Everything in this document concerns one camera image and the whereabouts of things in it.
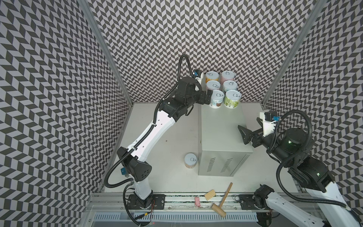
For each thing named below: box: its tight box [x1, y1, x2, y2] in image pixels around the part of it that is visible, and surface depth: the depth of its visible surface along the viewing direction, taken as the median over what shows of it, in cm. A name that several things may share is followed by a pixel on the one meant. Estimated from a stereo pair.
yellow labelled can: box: [205, 70, 220, 83], surface depth 79 cm
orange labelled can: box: [184, 152, 198, 169], surface depth 84 cm
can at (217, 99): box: [208, 89, 225, 109], surface depth 69 cm
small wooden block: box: [204, 189, 217, 201], surface depth 78 cm
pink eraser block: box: [194, 196, 201, 207], surface depth 75 cm
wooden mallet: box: [211, 182, 234, 219], surface depth 73 cm
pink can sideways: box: [206, 79, 221, 91], surface depth 74 cm
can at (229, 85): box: [223, 80, 238, 93], surface depth 74 cm
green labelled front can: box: [224, 89, 242, 110], surface depth 68 cm
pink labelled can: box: [220, 70, 235, 87], surface depth 78 cm
